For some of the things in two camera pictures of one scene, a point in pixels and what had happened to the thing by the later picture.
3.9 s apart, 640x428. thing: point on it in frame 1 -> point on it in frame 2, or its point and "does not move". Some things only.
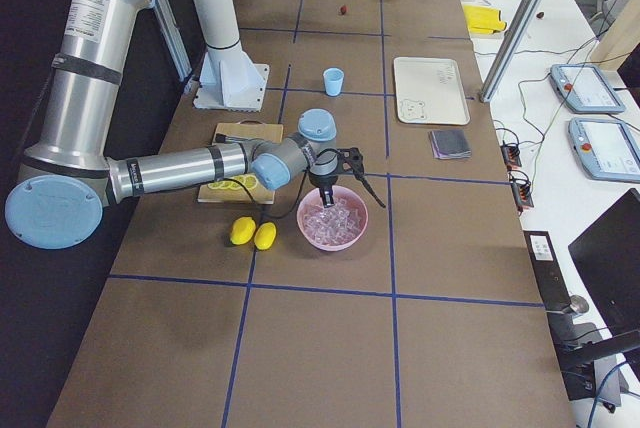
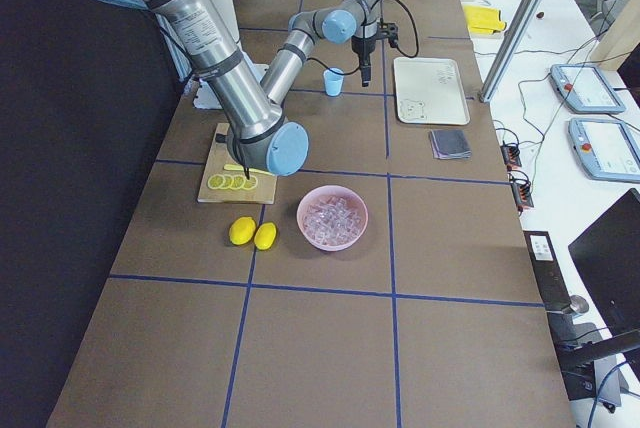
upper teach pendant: (584, 89) does not move
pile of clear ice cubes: (332, 226) does not move
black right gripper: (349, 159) -> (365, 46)
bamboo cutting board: (258, 131) does not move
